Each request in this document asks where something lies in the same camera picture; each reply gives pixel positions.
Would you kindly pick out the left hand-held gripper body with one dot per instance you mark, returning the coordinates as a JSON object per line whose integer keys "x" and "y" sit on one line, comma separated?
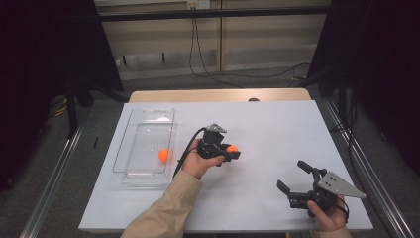
{"x": 211, "y": 142}

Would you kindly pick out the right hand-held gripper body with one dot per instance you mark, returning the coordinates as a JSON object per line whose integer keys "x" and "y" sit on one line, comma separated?
{"x": 335, "y": 186}

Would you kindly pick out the orange ball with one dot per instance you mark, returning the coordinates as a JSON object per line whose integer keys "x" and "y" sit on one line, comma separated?
{"x": 163, "y": 154}
{"x": 232, "y": 148}

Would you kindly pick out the clear plastic container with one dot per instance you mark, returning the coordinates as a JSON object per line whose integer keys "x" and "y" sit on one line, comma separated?
{"x": 145, "y": 139}

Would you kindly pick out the person's left hand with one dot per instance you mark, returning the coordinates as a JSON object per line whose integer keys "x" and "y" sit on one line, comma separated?
{"x": 198, "y": 163}

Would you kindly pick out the person's right hand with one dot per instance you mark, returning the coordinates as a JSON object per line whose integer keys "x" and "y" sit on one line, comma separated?
{"x": 327, "y": 219}

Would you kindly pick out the white board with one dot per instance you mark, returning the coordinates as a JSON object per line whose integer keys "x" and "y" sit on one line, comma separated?
{"x": 264, "y": 132}

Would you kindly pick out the wooden table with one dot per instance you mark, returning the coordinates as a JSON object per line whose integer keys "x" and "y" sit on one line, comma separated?
{"x": 198, "y": 95}

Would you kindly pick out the dark round knob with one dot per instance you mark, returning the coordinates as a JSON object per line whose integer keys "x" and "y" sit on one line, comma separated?
{"x": 253, "y": 99}

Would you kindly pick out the small black floor object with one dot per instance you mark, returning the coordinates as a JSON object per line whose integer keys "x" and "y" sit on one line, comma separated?
{"x": 95, "y": 142}

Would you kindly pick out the black horizontal bar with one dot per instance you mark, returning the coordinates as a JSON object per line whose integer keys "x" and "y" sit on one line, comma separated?
{"x": 214, "y": 13}

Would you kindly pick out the dark curtain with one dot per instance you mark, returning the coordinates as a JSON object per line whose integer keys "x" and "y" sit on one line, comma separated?
{"x": 39, "y": 49}
{"x": 379, "y": 49}

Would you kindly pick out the black stand leg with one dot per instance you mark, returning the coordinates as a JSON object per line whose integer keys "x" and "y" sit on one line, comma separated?
{"x": 71, "y": 112}

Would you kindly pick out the metal floor rail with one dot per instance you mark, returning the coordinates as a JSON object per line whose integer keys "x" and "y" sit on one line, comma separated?
{"x": 369, "y": 172}
{"x": 52, "y": 185}

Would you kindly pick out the white wall socket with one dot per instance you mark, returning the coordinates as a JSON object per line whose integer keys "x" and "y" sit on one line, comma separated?
{"x": 198, "y": 4}

